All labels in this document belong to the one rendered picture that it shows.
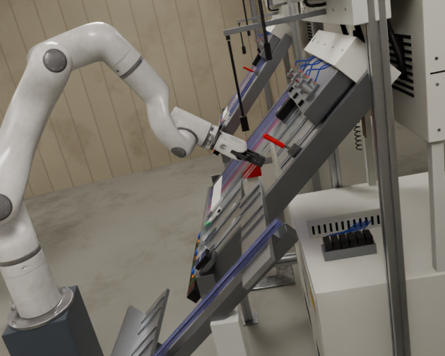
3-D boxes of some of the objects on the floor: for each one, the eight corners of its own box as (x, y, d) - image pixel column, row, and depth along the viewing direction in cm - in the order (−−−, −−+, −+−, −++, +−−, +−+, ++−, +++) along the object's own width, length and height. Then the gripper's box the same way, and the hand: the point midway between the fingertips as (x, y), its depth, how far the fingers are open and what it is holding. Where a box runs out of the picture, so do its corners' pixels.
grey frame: (248, 472, 143) (56, -260, 78) (244, 317, 216) (143, -128, 151) (421, 453, 137) (366, -350, 73) (357, 300, 210) (301, -168, 146)
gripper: (208, 141, 149) (256, 164, 152) (205, 155, 135) (259, 180, 137) (218, 122, 147) (266, 145, 149) (216, 134, 132) (270, 159, 135)
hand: (257, 159), depth 143 cm, fingers closed, pressing on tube
